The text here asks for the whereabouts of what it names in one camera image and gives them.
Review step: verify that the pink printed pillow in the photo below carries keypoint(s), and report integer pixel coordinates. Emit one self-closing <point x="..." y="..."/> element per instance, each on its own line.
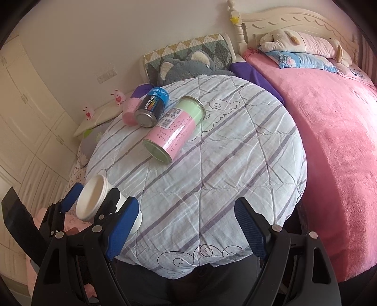
<point x="356" y="75"/>

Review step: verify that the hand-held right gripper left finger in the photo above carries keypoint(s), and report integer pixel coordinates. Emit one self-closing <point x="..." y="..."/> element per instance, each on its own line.
<point x="122" y="232"/>

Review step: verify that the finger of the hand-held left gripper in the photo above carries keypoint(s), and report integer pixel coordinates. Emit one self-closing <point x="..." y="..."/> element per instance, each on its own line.
<point x="71" y="196"/>
<point x="112" y="200"/>

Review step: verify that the pink blanket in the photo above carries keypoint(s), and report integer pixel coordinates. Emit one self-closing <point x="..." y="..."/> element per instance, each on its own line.
<point x="332" y="147"/>

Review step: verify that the pink and green cup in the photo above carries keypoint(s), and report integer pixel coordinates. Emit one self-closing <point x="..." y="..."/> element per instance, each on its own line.
<point x="173" y="129"/>

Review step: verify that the cream bed post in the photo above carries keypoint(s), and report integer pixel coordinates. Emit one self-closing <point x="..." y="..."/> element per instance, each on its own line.
<point x="241" y="38"/>

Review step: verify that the patchwork quilted pillow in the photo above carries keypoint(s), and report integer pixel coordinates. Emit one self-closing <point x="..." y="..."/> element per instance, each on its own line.
<point x="188" y="44"/>

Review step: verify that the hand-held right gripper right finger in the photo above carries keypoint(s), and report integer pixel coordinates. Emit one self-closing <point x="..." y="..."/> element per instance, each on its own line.
<point x="250" y="231"/>

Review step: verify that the purple cloth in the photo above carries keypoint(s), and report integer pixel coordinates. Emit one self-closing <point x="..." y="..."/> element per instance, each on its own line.
<point x="250" y="73"/>

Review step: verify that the grey plush toy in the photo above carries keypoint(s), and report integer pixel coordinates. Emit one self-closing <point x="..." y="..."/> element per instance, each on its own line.
<point x="188" y="69"/>

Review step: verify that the cream wooden headboard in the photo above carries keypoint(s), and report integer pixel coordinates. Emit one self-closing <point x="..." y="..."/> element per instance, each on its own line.
<point x="294" y="20"/>

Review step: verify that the striped white quilt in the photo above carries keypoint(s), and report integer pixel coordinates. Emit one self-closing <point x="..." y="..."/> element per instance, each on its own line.
<point x="206" y="182"/>

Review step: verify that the blue and black can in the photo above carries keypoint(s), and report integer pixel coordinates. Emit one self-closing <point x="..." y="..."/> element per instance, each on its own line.
<point x="150" y="103"/>

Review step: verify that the white nightstand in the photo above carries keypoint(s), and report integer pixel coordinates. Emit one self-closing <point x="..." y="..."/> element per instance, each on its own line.
<point x="97" y="120"/>

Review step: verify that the grey daisy pillow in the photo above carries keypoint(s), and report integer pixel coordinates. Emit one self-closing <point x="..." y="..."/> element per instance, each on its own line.
<point x="88" y="147"/>

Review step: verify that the white wall switch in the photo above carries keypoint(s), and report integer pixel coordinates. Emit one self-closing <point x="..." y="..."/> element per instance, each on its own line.
<point x="107" y="76"/>

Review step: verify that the blue printed pillow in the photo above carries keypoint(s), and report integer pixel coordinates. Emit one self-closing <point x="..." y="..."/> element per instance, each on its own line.
<point x="294" y="60"/>

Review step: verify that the pink bunny figurine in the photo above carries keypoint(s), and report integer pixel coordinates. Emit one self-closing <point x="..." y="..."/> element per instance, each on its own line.
<point x="117" y="98"/>
<point x="88" y="114"/>

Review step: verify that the cream wardrobe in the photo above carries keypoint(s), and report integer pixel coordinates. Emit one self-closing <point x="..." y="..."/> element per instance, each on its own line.
<point x="29" y="117"/>

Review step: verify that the heart print sheet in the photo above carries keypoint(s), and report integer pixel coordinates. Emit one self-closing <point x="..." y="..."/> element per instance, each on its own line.
<point x="77" y="173"/>

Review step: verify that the yellow star decoration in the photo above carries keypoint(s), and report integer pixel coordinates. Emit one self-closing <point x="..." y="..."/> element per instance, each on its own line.
<point x="234" y="19"/>

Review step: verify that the small pink cup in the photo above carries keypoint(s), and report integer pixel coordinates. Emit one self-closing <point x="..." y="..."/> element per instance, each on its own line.
<point x="129" y="113"/>

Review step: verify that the white and pink plush toy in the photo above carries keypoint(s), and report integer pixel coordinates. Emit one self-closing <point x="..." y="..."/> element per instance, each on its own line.
<point x="297" y="41"/>

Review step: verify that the white cup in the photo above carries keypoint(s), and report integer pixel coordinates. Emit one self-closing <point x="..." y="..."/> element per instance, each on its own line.
<point x="91" y="200"/>

